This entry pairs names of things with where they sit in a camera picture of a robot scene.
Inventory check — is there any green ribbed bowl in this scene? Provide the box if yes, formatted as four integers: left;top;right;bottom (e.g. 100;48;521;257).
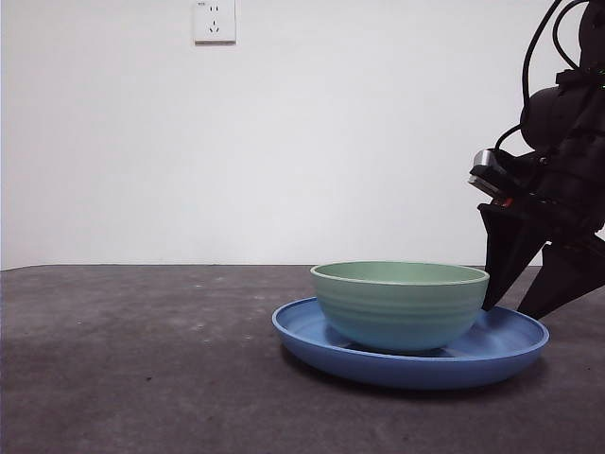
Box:
309;260;491;353

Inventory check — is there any blue round plate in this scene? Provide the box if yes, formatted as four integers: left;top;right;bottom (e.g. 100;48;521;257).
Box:
271;296;551;391

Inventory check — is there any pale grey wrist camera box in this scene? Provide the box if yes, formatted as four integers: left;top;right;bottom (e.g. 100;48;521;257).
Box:
468;148;508;200

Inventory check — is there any long black right arm cable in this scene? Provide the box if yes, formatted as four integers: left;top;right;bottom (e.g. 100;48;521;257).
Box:
521;0;568;129

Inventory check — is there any short looped black arm cable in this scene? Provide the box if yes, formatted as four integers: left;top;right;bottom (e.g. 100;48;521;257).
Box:
552;0;590;70

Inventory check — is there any white wall socket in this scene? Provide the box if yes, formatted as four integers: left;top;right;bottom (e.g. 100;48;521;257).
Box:
193;0;237;47

